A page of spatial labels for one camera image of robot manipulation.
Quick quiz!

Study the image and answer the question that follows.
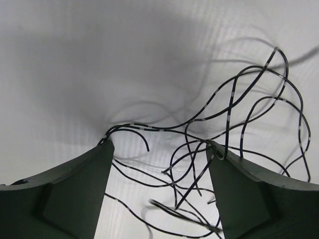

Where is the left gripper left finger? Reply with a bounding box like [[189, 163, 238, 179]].
[[0, 141, 114, 239]]

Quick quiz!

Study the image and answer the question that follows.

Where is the bundle of thin wires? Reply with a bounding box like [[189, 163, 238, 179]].
[[99, 46, 312, 239]]

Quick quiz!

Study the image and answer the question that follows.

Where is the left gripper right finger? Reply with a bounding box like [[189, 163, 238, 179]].
[[206, 141, 319, 239]]

